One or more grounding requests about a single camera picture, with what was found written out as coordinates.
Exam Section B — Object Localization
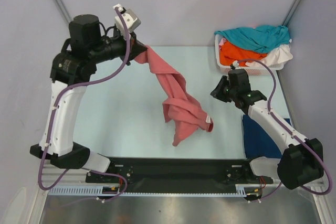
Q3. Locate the pink polo shirt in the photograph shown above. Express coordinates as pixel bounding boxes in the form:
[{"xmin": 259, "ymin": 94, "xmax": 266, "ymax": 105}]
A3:
[{"xmin": 135, "ymin": 46, "xmax": 214, "ymax": 146}]

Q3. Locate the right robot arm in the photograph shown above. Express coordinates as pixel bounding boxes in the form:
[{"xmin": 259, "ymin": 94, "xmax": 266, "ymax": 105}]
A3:
[{"xmin": 211, "ymin": 69, "xmax": 324, "ymax": 189}]

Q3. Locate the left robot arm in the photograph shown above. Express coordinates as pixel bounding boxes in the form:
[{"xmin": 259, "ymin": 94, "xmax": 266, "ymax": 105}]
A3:
[{"xmin": 29, "ymin": 10, "xmax": 146, "ymax": 182}]

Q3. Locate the orange t shirt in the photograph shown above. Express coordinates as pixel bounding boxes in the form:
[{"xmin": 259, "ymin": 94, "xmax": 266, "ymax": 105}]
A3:
[{"xmin": 218, "ymin": 41, "xmax": 267, "ymax": 66}]

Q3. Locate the white plastic laundry basket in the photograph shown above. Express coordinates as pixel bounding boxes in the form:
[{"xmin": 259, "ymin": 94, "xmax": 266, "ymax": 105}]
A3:
[{"xmin": 214, "ymin": 35, "xmax": 284, "ymax": 76}]

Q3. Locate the white t shirt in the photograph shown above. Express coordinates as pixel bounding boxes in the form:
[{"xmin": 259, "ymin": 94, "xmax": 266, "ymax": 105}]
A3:
[{"xmin": 256, "ymin": 44, "xmax": 293, "ymax": 67}]

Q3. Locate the teal t shirt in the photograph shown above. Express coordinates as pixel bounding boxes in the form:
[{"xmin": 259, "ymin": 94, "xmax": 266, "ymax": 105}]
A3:
[{"xmin": 214, "ymin": 25, "xmax": 291, "ymax": 54}]

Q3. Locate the folded navy blue shirt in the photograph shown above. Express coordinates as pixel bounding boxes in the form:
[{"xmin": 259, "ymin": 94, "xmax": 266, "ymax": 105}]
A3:
[{"xmin": 242, "ymin": 115, "xmax": 282, "ymax": 159}]

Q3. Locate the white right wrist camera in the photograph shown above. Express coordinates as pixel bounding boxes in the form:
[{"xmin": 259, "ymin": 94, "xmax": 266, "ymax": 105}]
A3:
[{"xmin": 230, "ymin": 61, "xmax": 240, "ymax": 70}]

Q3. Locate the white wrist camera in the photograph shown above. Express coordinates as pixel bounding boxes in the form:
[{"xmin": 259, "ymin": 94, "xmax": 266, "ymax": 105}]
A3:
[
  {"xmin": 230, "ymin": 61, "xmax": 240, "ymax": 70},
  {"xmin": 114, "ymin": 5, "xmax": 141, "ymax": 34}
]

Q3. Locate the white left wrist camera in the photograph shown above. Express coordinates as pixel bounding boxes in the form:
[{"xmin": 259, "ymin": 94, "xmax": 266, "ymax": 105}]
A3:
[{"xmin": 114, "ymin": 5, "xmax": 141, "ymax": 34}]

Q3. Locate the white slotted cable duct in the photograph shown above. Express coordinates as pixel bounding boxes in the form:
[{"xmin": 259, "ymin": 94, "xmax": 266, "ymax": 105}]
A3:
[{"xmin": 48, "ymin": 184, "xmax": 261, "ymax": 198}]

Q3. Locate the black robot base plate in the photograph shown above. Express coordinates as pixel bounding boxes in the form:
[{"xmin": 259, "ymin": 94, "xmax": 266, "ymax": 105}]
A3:
[{"xmin": 85, "ymin": 155, "xmax": 274, "ymax": 195}]

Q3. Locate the aluminium frame rail front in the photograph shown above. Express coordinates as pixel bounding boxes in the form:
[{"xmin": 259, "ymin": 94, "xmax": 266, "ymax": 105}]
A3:
[{"xmin": 36, "ymin": 163, "xmax": 325, "ymax": 188}]

